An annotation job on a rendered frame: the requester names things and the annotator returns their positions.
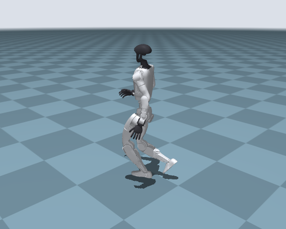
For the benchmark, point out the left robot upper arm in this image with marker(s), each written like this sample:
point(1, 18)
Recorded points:
point(139, 80)

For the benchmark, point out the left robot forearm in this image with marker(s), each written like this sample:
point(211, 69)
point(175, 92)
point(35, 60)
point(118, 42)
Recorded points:
point(144, 111)

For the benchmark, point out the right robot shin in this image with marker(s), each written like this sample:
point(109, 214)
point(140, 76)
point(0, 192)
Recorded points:
point(155, 153)

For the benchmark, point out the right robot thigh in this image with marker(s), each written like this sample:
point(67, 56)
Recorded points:
point(142, 144)

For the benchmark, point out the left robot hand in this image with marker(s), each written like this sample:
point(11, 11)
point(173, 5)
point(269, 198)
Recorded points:
point(137, 130)

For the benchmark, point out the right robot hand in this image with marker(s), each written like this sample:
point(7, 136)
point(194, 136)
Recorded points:
point(126, 92)

